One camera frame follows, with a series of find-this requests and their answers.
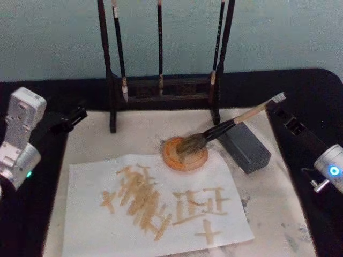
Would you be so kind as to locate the thin black hanging brush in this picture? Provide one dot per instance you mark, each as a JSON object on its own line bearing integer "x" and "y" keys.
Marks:
{"x": 119, "y": 45}
{"x": 160, "y": 40}
{"x": 217, "y": 45}

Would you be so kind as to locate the black table cloth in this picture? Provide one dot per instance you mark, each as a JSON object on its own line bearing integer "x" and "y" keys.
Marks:
{"x": 300, "y": 85}

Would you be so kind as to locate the white felt mat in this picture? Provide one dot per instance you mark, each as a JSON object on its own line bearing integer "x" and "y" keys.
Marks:
{"x": 107, "y": 144}

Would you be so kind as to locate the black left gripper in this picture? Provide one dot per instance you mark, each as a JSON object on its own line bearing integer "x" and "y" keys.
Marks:
{"x": 44, "y": 131}

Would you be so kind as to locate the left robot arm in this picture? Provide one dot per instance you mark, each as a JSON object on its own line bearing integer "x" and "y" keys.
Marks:
{"x": 21, "y": 125}

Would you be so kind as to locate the round orange ink dish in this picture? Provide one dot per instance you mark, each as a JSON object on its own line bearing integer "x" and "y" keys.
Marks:
{"x": 171, "y": 158}

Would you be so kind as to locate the dark wooden brush rack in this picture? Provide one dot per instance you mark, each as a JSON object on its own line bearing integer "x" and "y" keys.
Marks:
{"x": 171, "y": 97}

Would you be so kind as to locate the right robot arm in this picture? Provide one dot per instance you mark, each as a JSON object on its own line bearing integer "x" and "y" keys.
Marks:
{"x": 331, "y": 166}

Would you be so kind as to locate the white paper with tan strokes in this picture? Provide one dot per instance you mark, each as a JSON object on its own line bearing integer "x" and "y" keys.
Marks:
{"x": 91, "y": 227}

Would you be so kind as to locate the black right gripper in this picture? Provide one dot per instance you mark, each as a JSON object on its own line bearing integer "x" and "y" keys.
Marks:
{"x": 308, "y": 142}

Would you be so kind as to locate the grey rectangular block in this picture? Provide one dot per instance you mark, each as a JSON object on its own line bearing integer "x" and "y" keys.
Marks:
{"x": 246, "y": 150}

